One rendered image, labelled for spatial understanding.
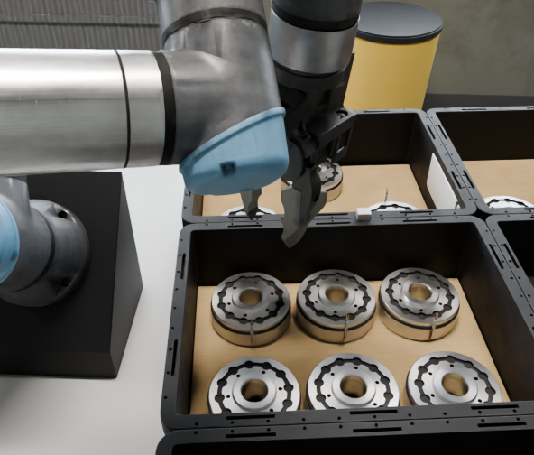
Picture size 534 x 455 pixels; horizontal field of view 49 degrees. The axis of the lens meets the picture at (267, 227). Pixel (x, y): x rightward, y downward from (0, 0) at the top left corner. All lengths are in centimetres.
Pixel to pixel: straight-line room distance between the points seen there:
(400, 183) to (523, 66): 209
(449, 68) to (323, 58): 249
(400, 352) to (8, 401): 55
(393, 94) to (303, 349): 171
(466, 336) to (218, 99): 52
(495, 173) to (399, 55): 123
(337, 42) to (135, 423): 58
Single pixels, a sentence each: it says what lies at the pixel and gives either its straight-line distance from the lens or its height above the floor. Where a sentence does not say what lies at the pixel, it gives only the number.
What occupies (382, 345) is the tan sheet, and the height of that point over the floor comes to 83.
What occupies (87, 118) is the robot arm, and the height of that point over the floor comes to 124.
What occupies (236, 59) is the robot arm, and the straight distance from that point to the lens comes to 39.
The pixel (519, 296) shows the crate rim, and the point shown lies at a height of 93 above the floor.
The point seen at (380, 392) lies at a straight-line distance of 68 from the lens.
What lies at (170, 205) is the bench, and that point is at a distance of 119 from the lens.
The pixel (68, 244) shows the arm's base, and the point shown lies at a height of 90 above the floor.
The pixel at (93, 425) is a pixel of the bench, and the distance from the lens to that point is 87.
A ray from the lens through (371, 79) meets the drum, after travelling 232.
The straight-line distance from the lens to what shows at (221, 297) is 76.
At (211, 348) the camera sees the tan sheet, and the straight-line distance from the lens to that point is 75.
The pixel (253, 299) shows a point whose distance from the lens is 78.
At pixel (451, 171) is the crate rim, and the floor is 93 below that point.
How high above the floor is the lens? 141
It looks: 39 degrees down
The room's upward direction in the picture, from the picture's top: straight up
